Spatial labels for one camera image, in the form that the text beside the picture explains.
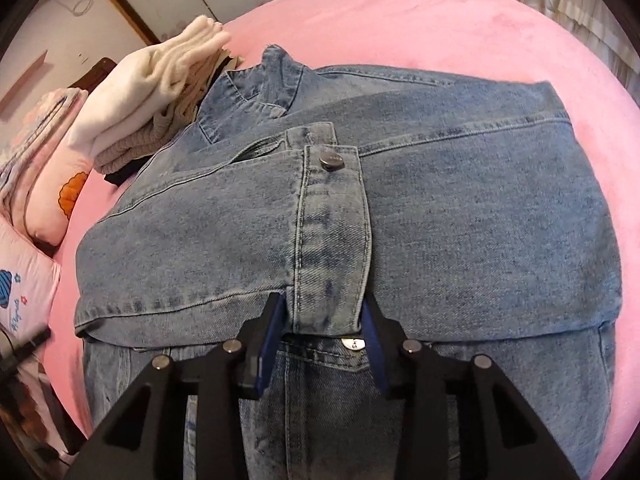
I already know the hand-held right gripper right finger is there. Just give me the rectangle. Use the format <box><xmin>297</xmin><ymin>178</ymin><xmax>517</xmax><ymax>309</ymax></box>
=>
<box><xmin>361</xmin><ymin>292</ymin><xmax>583</xmax><ymax>480</ymax></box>

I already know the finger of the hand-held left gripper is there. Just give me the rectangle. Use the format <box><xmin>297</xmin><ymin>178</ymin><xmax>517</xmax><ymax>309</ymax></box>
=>
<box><xmin>0</xmin><ymin>327</ymin><xmax>52</xmax><ymax>376</ymax></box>

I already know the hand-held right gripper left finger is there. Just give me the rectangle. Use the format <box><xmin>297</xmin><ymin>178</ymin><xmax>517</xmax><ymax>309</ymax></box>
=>
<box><xmin>62</xmin><ymin>292</ymin><xmax>288</xmax><ymax>480</ymax></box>

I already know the blue denim jacket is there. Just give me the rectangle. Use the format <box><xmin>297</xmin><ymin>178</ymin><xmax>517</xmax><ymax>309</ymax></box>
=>
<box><xmin>74</xmin><ymin>44</ymin><xmax>623</xmax><ymax>480</ymax></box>

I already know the pink pillow with bag print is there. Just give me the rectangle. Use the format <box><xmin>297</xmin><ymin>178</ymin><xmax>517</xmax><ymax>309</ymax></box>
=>
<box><xmin>0</xmin><ymin>220</ymin><xmax>62</xmax><ymax>346</ymax></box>

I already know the folded pink quilt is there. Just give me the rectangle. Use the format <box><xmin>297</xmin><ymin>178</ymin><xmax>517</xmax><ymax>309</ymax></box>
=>
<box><xmin>10</xmin><ymin>87</ymin><xmax>96</xmax><ymax>246</ymax></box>

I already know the folded black garment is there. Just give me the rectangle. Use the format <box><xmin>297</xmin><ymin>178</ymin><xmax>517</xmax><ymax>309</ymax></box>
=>
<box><xmin>103</xmin><ymin>157</ymin><xmax>151</xmax><ymax>186</ymax></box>

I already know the folded floral quilt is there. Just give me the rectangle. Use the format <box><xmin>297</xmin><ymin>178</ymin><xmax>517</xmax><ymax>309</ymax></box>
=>
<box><xmin>0</xmin><ymin>87</ymin><xmax>83</xmax><ymax>196</ymax></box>

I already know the folded white fleece garment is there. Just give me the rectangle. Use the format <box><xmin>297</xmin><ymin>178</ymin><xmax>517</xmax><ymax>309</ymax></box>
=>
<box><xmin>66</xmin><ymin>15</ymin><xmax>232</xmax><ymax>158</ymax></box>

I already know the dark wooden headboard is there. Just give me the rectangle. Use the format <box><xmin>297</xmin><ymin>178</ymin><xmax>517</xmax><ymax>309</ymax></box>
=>
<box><xmin>70</xmin><ymin>57</ymin><xmax>118</xmax><ymax>92</ymax></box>

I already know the pink wall shelf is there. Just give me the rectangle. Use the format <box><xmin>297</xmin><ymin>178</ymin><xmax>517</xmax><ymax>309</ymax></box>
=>
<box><xmin>0</xmin><ymin>50</ymin><xmax>49</xmax><ymax>106</ymax></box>

